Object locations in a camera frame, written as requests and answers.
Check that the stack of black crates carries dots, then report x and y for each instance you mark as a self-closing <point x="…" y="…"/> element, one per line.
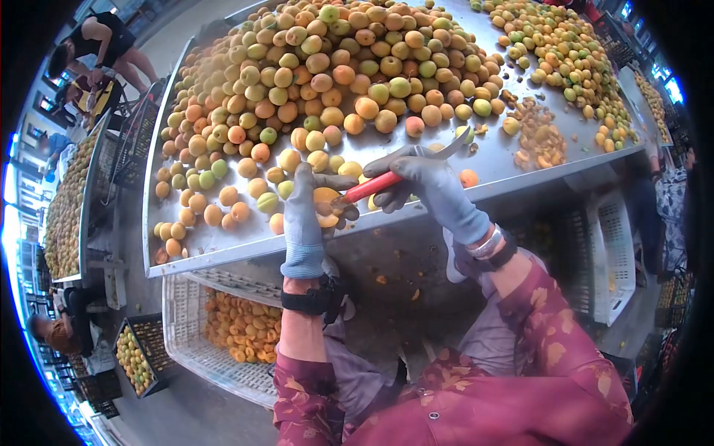
<point x="134" y="145"/>

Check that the smaller heap of whole apricots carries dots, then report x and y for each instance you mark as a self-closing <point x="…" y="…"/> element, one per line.
<point x="563" y="61"/>

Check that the person's left hand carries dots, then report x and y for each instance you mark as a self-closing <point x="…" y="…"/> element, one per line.
<point x="301" y="234"/>

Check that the person's right fingers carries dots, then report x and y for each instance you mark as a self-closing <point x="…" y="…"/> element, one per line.
<point x="399" y="161"/>

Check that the person's left index finger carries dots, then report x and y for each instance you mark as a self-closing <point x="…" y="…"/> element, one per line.
<point x="337" y="182"/>

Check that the white plastic crate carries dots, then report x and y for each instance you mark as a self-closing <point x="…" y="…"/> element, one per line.
<point x="613" y="256"/>
<point x="189" y="340"/>

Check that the black crate with apricots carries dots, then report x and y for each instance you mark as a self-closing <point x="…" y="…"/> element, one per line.
<point x="136" y="357"/>

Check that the person's body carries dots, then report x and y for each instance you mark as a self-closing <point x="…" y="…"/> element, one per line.
<point x="474" y="412"/>

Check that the person's legs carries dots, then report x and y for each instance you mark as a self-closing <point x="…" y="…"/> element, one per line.
<point x="493" y="334"/>

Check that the metal table full of apricots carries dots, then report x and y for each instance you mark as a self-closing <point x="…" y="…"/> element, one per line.
<point x="650" y="103"/>
<point x="66" y="217"/>

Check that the person's left fingers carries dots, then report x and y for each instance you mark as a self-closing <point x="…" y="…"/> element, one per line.
<point x="349" y="214"/>

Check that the pile of apricot halves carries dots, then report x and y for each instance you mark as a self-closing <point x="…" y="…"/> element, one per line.
<point x="245" y="329"/>

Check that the person's right thumb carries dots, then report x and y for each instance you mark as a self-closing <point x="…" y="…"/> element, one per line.
<point x="390" y="198"/>

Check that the black wrist band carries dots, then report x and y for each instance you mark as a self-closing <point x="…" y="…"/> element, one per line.
<point x="505" y="253"/>
<point x="307" y="301"/>

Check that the person's left thumb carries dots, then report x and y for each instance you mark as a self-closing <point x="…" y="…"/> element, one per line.
<point x="304" y="192"/>

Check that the person's right hand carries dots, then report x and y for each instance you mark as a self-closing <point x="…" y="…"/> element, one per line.
<point x="440" y="195"/>

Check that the big pile of whole apricots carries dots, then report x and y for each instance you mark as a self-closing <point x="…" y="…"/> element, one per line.
<point x="312" y="83"/>

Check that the large metal sorting table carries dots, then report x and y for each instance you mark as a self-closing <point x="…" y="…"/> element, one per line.
<point x="390" y="150"/>

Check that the cut orange apricot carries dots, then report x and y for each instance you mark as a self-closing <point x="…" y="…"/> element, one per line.
<point x="325" y="202"/>

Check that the heap of apricot pits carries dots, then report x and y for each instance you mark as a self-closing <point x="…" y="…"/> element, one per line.
<point x="538" y="139"/>

